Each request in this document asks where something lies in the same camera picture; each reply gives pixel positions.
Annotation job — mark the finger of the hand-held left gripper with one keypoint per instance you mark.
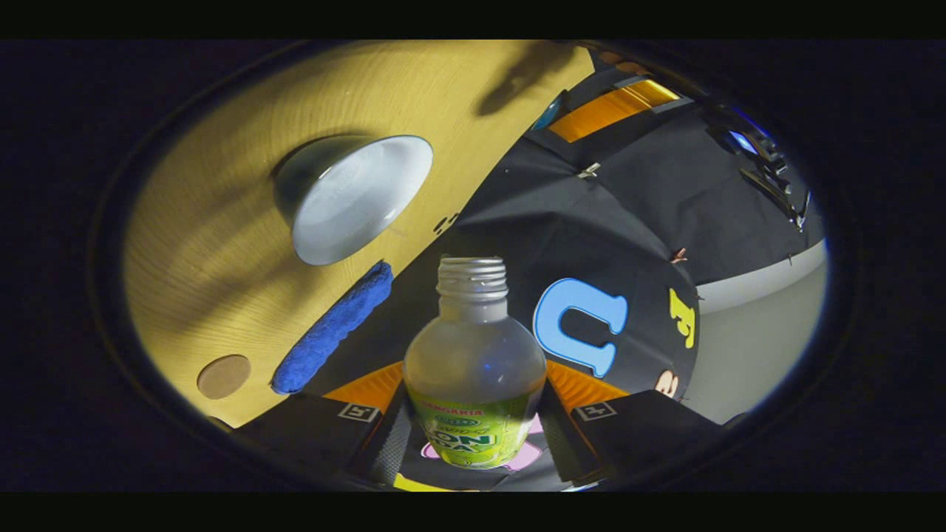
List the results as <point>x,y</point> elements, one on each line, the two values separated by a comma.
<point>621,63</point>
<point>613,111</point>

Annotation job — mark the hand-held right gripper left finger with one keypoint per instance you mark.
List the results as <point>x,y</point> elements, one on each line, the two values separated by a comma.
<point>384,451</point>

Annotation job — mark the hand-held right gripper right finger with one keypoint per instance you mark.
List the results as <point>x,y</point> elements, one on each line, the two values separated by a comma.
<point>562,443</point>

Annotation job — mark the silver water bottle green label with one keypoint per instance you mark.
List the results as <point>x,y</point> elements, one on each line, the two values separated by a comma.
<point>473,355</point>

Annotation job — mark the round brown coaster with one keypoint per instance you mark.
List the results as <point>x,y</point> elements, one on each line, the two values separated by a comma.
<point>224,377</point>

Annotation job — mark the white-lined teacup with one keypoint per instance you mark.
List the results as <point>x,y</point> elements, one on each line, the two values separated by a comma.
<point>355,199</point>

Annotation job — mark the metal cloth clip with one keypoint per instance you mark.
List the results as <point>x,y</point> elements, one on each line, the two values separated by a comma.
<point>589,171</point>

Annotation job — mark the black backdrop cloth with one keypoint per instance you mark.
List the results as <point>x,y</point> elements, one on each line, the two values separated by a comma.
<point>628,222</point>

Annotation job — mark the pink cloth clip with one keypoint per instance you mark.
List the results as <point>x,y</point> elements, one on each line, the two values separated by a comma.
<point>678,256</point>

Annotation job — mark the blue towel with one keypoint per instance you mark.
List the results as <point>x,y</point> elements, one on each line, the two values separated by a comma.
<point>332,329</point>

